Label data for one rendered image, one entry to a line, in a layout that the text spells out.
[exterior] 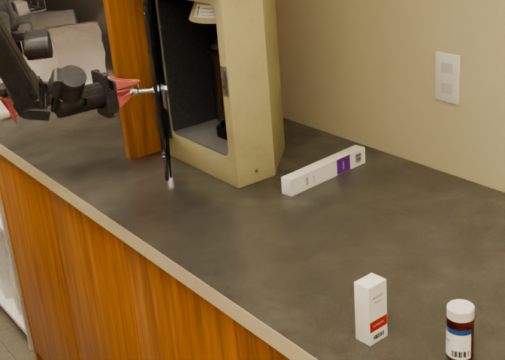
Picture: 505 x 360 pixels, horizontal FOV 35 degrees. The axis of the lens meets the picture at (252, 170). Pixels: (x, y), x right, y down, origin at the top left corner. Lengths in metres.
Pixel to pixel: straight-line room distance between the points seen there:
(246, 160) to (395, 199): 0.36
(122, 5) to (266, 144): 0.51
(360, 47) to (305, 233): 0.62
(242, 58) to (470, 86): 0.51
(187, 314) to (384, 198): 0.50
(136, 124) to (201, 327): 0.68
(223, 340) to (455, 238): 0.50
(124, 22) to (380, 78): 0.66
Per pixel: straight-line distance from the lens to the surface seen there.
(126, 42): 2.07
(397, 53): 1.99
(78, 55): 3.05
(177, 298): 1.71
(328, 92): 2.22
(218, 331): 1.60
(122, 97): 1.82
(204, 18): 1.87
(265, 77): 1.86
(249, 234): 1.66
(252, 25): 1.81
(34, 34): 2.02
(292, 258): 1.56
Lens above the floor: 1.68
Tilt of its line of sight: 22 degrees down
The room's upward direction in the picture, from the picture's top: 5 degrees counter-clockwise
